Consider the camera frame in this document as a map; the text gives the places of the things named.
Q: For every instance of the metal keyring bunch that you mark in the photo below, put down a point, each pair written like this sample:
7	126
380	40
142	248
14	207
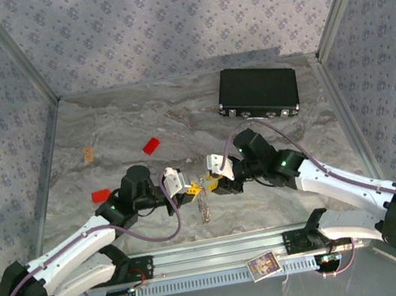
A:
204	209

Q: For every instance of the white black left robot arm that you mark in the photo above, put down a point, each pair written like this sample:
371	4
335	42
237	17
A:
70	249

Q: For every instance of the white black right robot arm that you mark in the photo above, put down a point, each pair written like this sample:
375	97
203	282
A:
345	188

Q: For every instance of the red plastic block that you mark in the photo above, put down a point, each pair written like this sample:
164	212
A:
100	195
151	146

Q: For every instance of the wooden tiger print block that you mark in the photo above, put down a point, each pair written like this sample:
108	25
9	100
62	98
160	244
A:
88	155

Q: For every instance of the black hard carrying case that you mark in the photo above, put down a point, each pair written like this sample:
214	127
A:
258	86

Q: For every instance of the small picture card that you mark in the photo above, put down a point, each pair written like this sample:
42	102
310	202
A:
264	266

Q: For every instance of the small black controller board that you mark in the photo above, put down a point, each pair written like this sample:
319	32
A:
328	259
120	294

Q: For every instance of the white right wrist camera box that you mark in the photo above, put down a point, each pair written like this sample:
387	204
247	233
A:
220	167

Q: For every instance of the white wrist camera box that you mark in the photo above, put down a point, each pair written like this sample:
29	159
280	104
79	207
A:
175	180
220	167

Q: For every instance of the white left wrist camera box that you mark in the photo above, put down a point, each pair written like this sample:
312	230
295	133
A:
175	180

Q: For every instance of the aluminium mounting rail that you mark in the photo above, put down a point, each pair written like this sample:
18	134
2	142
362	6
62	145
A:
219	254

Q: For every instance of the aluminium frame side bar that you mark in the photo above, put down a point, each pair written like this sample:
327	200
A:
347	119
48	173

